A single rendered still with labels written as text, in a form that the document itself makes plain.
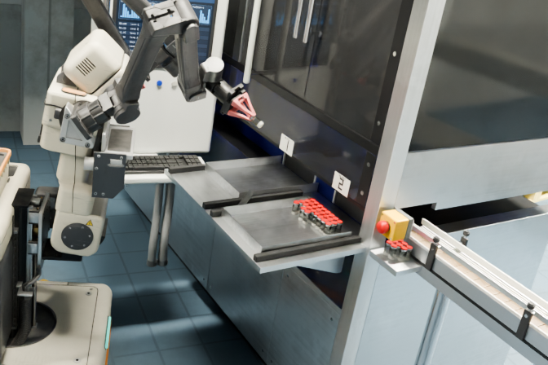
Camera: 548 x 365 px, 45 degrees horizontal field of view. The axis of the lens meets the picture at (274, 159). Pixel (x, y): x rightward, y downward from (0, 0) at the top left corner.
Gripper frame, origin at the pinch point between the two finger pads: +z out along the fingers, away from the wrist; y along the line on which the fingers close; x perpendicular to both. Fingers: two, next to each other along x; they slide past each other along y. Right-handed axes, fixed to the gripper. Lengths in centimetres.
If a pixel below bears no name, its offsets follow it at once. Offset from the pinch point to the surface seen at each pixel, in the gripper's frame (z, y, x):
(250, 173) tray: 2.6, -44.9, 20.4
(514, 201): 86, -30, 91
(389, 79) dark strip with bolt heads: 25.3, 26.3, 23.8
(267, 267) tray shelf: 35.2, -15.9, -27.0
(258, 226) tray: 22.9, -26.2, -10.1
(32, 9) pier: -200, -157, 98
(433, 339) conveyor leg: 88, -28, 5
